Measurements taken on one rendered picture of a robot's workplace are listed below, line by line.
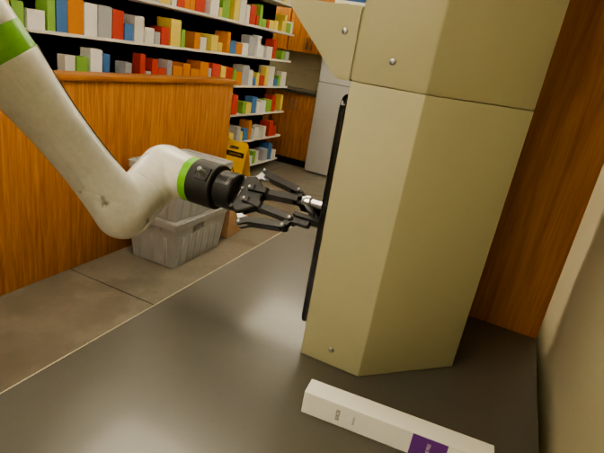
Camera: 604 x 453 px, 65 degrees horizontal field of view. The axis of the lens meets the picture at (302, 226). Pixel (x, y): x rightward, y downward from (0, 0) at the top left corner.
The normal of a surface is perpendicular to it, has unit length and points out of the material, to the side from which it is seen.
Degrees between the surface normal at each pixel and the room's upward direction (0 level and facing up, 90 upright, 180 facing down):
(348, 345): 90
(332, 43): 90
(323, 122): 90
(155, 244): 95
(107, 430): 0
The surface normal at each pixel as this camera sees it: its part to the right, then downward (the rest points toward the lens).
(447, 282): 0.33, 0.37
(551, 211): -0.42, 0.25
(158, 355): 0.15, -0.93
